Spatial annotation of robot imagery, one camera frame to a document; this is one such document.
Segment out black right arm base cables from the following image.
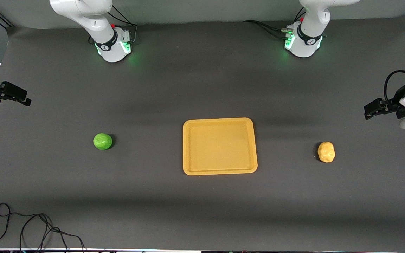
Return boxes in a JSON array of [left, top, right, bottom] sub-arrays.
[[108, 5, 138, 44]]

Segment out green apple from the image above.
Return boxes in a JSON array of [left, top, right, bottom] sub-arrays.
[[93, 133, 113, 150]]

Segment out thin black loose cable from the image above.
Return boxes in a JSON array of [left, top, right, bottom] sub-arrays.
[[0, 203, 87, 252]]

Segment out yellow potato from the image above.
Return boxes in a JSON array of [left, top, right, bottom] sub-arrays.
[[317, 142, 336, 163]]

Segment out black arm base cables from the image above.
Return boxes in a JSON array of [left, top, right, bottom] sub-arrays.
[[108, 5, 138, 44], [244, 7, 306, 40]]

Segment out yellow plastic tray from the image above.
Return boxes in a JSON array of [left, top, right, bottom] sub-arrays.
[[182, 117, 258, 176]]

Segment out black left arm base cables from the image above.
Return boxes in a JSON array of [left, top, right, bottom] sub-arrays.
[[244, 7, 306, 40]]

